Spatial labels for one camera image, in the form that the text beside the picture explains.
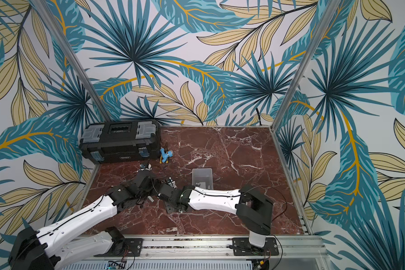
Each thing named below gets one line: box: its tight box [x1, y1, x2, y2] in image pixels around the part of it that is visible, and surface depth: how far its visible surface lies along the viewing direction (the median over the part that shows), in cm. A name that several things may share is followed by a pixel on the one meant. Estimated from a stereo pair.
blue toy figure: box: [159, 147, 174, 164], surface depth 102 cm
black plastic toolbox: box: [78, 119, 161, 165], surface depth 93 cm
